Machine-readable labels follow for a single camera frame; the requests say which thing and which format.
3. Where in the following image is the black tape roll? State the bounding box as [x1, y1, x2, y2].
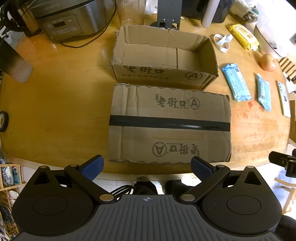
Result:
[0, 111, 9, 132]

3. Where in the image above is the wooden shoe rack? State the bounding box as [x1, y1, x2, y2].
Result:
[0, 158, 28, 241]

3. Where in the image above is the black tablet stand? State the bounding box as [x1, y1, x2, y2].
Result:
[150, 0, 182, 30]

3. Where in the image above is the black power cable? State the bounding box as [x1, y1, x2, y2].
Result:
[60, 31, 119, 49]

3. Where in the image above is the white rounded post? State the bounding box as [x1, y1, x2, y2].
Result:
[201, 0, 219, 26]

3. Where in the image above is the white appliance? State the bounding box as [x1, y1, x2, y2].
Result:
[253, 9, 296, 58]

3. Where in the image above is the flat cardboard sheet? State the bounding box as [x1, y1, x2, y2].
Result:
[107, 83, 232, 163]

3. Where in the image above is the frosted plastic cup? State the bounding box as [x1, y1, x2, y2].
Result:
[0, 37, 33, 84]

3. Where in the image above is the cardboard box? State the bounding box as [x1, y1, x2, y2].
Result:
[110, 25, 219, 91]

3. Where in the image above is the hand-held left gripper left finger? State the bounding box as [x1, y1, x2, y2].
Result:
[28, 155, 116, 205]

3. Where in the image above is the white flat card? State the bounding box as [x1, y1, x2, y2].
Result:
[276, 80, 291, 118]

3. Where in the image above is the white elastic strap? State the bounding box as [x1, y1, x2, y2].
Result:
[213, 34, 233, 53]

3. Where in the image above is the white plastic bag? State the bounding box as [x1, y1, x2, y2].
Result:
[144, 0, 160, 15]

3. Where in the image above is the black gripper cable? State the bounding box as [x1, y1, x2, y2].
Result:
[108, 185, 135, 198]

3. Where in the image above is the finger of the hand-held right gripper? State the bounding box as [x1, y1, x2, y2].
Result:
[269, 151, 296, 179]

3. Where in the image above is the large blue tissue pack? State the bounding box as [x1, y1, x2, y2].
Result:
[222, 63, 252, 102]

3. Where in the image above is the silver rice cooker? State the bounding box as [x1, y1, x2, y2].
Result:
[29, 0, 116, 42]

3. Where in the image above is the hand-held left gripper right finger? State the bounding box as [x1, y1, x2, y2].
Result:
[180, 156, 266, 205]

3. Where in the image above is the black appliance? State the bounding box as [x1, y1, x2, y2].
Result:
[181, 0, 232, 24]

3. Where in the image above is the small blue tissue pack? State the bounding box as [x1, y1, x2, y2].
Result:
[255, 73, 272, 112]

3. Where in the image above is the wooden chair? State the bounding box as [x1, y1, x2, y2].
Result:
[274, 171, 296, 216]

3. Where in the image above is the wooden desktop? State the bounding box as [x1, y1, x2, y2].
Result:
[0, 9, 293, 176]

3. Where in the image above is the yellow wet wipes pack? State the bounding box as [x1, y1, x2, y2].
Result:
[226, 24, 260, 51]

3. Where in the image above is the clear plastic jar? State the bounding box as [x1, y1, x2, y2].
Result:
[117, 0, 145, 25]

